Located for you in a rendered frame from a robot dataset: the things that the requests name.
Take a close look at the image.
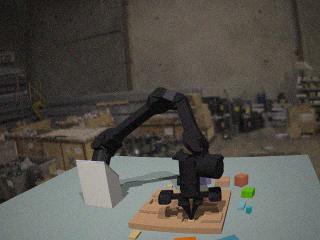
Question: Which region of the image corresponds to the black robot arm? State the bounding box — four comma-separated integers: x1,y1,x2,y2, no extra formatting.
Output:
90,87,224,186

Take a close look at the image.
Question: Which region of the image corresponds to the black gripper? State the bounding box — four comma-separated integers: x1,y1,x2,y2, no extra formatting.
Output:
158,175,222,220

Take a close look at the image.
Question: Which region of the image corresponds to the tan wooden puzzle board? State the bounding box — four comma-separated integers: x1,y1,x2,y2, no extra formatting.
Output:
128,189,231,234

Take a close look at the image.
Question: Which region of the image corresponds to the purple block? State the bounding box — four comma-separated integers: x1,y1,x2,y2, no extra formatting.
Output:
199,177,211,186

